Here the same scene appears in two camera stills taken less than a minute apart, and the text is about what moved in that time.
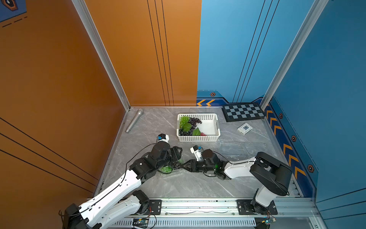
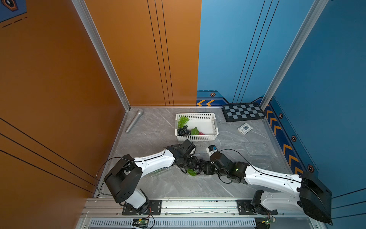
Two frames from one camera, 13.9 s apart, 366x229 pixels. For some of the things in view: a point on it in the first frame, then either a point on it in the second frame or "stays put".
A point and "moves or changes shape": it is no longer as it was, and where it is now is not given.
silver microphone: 134,120 stays put
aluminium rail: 227,208 stays put
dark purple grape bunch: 193,120 moves or changes shape
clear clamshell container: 241,146 -> 190,172
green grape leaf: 187,126 moves or changes shape
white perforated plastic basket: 209,126 stays put
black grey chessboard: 241,112 stays put
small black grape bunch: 183,133 stays put
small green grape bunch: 184,119 stays put
